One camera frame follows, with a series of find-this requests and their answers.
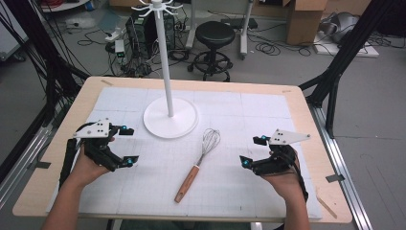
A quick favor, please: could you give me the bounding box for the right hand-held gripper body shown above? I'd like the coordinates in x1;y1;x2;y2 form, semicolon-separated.
251;128;312;176

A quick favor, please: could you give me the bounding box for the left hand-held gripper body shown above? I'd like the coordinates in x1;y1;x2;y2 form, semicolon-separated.
72;118;128;173

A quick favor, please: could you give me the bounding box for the white hook rack stand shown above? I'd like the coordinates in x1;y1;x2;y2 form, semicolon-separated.
130;0;200;140

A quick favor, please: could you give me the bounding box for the wire whisk with wooden handle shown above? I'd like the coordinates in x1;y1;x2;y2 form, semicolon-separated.
173;127;222;204

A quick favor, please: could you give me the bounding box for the person's right hand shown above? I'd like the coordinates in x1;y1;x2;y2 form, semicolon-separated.
260;149;305;206

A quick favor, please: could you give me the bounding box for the person's left hand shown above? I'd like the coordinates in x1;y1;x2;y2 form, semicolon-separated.
68;136;117;190

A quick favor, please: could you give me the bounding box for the white grid mat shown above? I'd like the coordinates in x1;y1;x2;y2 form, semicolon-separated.
45;86;324;220

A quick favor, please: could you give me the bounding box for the wooden table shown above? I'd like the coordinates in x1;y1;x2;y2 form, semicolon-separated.
11;76;353;224

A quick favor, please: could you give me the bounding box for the thin wooden stick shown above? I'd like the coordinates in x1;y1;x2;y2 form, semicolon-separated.
315;195;338;220

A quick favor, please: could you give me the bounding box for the white power adapter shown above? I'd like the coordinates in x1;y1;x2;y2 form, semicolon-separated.
113;39;126;58

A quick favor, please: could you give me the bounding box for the black computer tower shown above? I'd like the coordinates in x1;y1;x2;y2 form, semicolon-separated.
124;12;177;60

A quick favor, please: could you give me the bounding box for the white power strip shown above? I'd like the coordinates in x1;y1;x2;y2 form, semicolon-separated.
104;27;127;43

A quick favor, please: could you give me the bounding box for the white stand leg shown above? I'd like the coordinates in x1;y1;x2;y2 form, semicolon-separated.
185;0;197;50
239;0;255;60

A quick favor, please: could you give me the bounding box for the black round stool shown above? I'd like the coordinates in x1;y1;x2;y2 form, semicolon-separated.
187;20;237;83

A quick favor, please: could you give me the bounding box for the black flat box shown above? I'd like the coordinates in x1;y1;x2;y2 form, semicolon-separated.
220;17;259;31

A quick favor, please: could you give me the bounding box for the cardboard box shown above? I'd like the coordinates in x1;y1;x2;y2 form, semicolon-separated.
282;0;328;47

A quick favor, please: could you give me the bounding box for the white board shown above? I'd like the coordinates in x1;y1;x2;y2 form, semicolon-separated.
312;30;380;58

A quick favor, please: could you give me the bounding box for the grey device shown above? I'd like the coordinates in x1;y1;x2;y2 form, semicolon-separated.
320;11;360;44

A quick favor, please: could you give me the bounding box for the aluminium rail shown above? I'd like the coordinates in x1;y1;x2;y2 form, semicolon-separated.
0;124;54;209
307;104;373;230

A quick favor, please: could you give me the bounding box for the black metal frame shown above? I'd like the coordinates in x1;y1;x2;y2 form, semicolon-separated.
299;0;397;139
0;0;91;128

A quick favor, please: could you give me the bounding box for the coiled black cable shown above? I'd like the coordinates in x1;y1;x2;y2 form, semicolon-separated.
254;41;282;58

